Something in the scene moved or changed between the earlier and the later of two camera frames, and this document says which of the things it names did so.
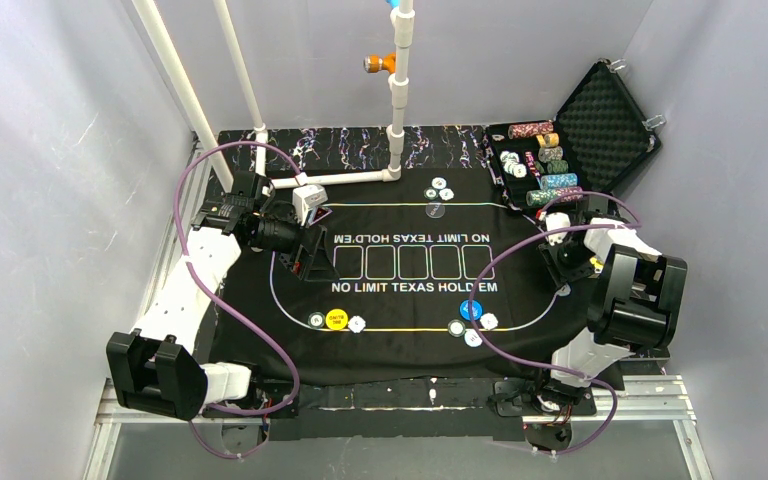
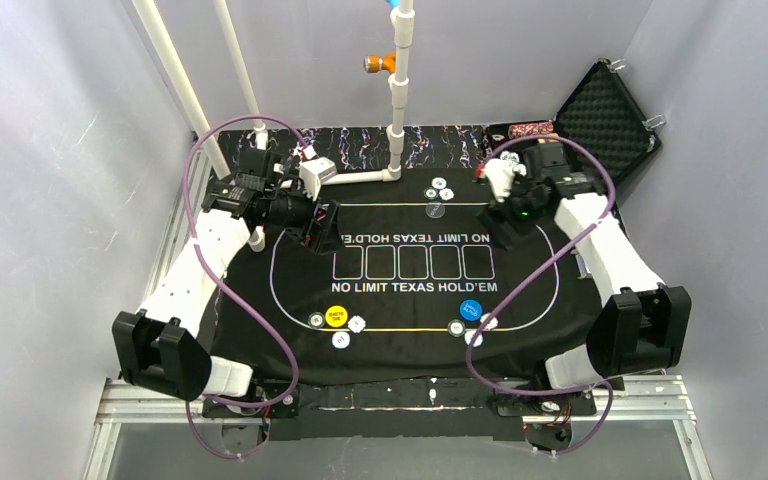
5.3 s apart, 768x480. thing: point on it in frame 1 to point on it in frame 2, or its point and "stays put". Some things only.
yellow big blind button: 336,319 stays put
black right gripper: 557,263 to 504,218
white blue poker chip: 489,321 stays put
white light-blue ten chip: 472,338 stays put
